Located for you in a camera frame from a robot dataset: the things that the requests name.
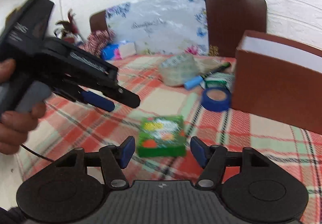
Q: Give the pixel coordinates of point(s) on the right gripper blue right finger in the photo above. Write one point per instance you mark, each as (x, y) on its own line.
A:
(200, 151)

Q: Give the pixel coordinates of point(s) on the blue tape roll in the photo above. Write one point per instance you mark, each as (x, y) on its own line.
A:
(216, 99)

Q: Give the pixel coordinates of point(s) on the red white fluffy cloth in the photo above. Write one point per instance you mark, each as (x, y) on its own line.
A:
(97, 41)

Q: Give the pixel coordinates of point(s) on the red plaid bedsheet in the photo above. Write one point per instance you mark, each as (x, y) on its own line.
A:
(67, 125)

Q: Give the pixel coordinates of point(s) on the dark brown wooden headboard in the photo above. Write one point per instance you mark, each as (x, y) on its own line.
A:
(226, 21)

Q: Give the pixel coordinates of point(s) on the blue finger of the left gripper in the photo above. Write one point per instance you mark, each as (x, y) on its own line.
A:
(97, 101)

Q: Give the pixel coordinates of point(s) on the dark red feather decoration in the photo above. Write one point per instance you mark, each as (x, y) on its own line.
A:
(68, 30)

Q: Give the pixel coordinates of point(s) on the green printed small box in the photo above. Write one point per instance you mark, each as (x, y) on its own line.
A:
(162, 136)

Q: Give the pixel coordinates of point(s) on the brown cardboard storage box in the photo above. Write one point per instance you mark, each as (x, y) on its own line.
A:
(279, 79)

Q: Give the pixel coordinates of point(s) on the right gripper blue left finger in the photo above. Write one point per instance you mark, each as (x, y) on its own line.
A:
(126, 150)

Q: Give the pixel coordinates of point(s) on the grey crumpled plastic bag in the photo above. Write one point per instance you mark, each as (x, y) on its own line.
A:
(178, 69)

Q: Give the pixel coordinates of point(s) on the person's left hand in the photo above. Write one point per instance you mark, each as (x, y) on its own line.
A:
(16, 126)

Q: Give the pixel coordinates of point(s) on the light blue cylinder tube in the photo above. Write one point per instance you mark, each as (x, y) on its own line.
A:
(192, 83)

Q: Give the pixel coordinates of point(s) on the floral white pillow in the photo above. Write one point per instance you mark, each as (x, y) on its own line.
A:
(161, 26)

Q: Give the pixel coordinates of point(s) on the blue pink tissue pack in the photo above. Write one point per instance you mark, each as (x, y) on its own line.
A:
(118, 51)

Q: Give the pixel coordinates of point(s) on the green white snack packet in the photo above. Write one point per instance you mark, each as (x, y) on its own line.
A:
(221, 80)

